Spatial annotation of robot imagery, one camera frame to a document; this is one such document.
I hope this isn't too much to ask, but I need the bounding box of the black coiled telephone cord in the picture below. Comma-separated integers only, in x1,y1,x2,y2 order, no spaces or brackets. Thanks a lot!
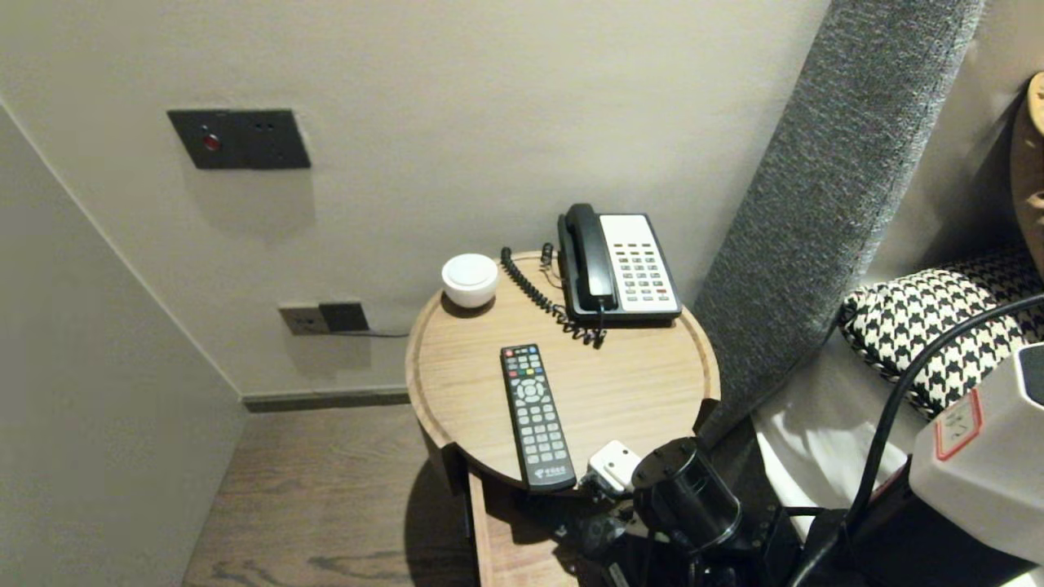
501,245,607,350

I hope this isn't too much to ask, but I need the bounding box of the light wooden rounded object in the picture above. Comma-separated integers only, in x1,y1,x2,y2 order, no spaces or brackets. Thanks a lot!
1009,72,1044,282

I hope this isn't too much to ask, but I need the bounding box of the black and white telephone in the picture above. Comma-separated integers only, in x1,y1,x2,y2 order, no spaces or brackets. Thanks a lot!
560,214,683,329

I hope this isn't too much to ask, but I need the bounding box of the dark wall switch panel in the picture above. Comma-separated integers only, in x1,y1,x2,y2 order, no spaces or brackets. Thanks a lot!
168,109,312,170

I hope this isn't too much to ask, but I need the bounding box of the black white houndstooth pillow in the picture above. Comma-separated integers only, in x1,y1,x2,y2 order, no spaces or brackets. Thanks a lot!
840,249,1044,421

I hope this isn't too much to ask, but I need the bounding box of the silver wall socket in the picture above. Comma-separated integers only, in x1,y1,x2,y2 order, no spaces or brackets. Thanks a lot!
279,304,330,337

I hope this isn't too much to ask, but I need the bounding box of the small white round device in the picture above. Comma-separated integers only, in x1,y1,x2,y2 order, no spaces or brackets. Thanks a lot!
441,254,499,309

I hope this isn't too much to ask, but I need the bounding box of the round wooden nightstand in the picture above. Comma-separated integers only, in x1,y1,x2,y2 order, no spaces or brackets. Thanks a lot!
405,249,720,496

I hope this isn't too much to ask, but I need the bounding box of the black telephone handset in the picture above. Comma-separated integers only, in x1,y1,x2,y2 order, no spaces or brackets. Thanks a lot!
558,204,618,315

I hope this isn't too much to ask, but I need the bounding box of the grey fabric headboard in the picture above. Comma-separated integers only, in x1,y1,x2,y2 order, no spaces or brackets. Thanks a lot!
692,0,984,449

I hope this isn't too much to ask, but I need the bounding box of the white bed sheet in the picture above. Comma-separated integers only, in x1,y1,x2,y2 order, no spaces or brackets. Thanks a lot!
750,330,918,543

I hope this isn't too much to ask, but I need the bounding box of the dark grey bed base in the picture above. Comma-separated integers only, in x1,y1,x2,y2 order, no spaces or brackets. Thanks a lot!
706,414,788,531

